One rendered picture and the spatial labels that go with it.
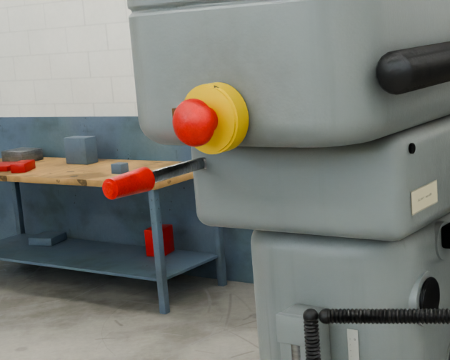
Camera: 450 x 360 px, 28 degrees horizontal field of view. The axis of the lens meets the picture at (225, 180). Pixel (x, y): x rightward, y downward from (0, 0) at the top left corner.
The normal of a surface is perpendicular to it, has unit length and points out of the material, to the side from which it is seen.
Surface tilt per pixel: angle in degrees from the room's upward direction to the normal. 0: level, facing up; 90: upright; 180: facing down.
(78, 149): 90
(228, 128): 90
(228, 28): 90
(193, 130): 93
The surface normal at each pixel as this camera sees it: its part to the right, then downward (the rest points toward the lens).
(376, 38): 0.61, 0.09
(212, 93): -0.58, 0.18
